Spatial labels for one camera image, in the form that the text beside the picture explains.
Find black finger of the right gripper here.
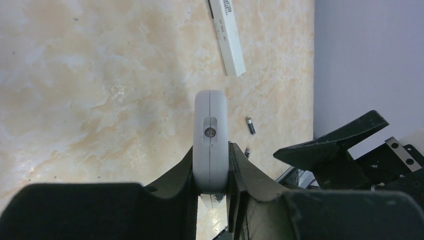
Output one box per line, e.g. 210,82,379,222
273,110,389,190

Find slim white remote control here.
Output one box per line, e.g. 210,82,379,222
208,0,246,77

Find white grey remote control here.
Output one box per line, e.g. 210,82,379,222
192,90,229,209

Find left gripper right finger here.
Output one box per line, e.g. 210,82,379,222
227,143,424,240

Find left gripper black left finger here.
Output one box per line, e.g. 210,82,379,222
0,151,198,240

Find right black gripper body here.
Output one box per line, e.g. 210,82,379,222
355,137,424,199

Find dark aaa battery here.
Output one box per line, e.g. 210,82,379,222
246,117,256,136
244,147,252,159

